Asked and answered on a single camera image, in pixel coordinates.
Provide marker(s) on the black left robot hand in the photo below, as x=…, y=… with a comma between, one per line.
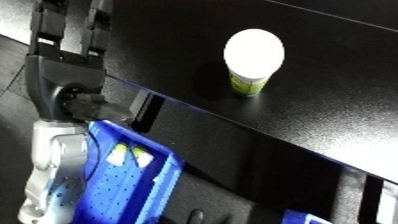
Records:
x=65, y=83

